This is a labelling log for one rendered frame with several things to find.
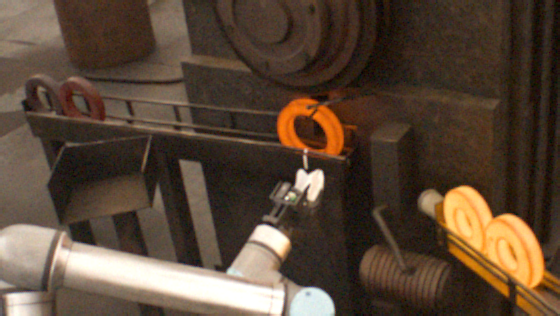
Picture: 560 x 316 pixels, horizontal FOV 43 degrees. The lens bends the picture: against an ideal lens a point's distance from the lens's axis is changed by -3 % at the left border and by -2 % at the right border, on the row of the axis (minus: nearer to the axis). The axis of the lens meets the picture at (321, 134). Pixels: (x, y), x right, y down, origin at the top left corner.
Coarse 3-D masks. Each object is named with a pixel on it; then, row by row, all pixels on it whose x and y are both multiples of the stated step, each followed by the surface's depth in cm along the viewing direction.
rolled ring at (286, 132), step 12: (288, 108) 192; (300, 108) 190; (312, 108) 188; (324, 108) 189; (288, 120) 194; (324, 120) 188; (336, 120) 189; (288, 132) 197; (336, 132) 188; (288, 144) 198; (300, 144) 199; (336, 144) 190
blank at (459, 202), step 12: (456, 192) 159; (468, 192) 157; (444, 204) 166; (456, 204) 161; (468, 204) 156; (480, 204) 155; (456, 216) 163; (468, 216) 157; (480, 216) 153; (456, 228) 164; (468, 228) 164; (480, 228) 154; (468, 240) 160; (480, 240) 155
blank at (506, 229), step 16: (496, 224) 147; (512, 224) 143; (496, 240) 149; (512, 240) 143; (528, 240) 141; (496, 256) 151; (512, 256) 151; (528, 256) 140; (512, 272) 147; (528, 272) 141
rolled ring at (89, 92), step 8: (72, 80) 235; (80, 80) 235; (64, 88) 239; (72, 88) 237; (80, 88) 235; (88, 88) 234; (64, 96) 241; (72, 96) 244; (88, 96) 234; (96, 96) 235; (64, 104) 243; (72, 104) 245; (96, 104) 235; (72, 112) 244; (80, 112) 246; (96, 112) 236; (104, 112) 238; (96, 120) 238; (104, 120) 241
